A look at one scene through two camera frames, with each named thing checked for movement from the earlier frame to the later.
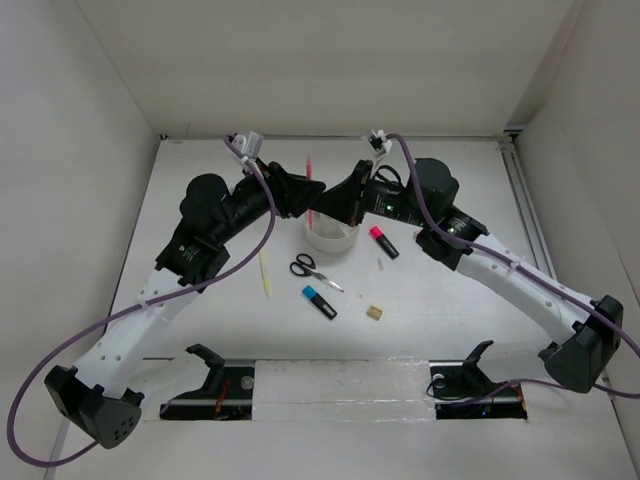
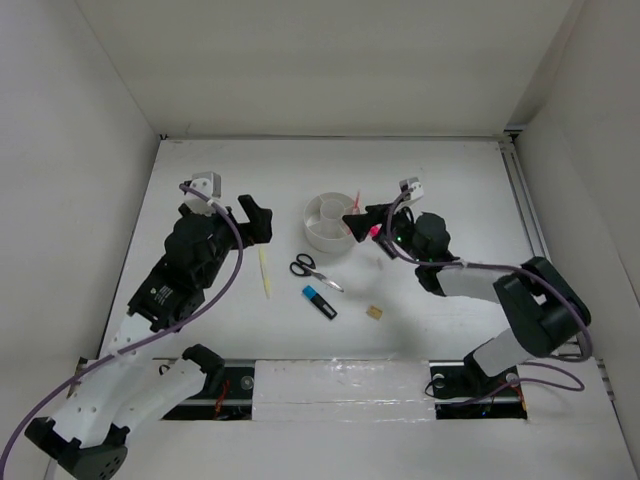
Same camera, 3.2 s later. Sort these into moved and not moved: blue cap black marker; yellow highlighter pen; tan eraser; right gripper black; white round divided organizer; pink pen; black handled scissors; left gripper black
Moved: left gripper black; pink pen; right gripper black
Not moved: black handled scissors; yellow highlighter pen; tan eraser; white round divided organizer; blue cap black marker
